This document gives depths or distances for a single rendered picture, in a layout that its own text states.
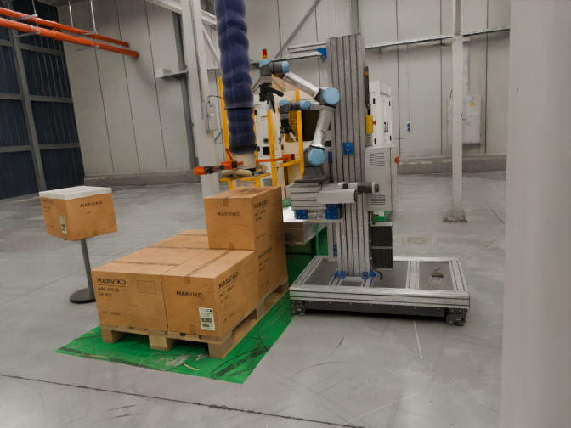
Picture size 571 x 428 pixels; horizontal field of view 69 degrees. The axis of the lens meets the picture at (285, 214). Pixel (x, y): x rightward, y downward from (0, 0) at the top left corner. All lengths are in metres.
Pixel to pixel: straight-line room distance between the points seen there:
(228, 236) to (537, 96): 3.04
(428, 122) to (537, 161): 12.12
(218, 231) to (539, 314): 3.07
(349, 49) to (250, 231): 1.49
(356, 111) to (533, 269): 2.99
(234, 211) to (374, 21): 10.12
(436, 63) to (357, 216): 9.47
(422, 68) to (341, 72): 9.26
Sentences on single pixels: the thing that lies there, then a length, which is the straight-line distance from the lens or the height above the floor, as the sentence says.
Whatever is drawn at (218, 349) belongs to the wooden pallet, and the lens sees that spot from 2.82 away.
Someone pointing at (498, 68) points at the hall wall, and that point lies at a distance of 12.53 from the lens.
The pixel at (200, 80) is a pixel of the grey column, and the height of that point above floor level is 2.01.
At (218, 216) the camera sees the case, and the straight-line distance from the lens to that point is 3.20.
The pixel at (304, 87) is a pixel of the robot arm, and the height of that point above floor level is 1.69.
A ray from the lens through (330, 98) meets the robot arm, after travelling 2.94.
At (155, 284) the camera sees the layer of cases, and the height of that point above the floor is 0.47.
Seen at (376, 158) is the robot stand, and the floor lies 1.15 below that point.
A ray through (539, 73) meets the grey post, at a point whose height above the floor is 1.39.
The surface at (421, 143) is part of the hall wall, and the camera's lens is 12.34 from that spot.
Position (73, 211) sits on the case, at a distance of 3.94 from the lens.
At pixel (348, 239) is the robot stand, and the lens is 3.30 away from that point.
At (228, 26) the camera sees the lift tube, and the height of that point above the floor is 2.17.
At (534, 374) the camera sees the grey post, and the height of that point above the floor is 1.26.
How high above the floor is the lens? 1.38
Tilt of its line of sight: 11 degrees down
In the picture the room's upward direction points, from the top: 4 degrees counter-clockwise
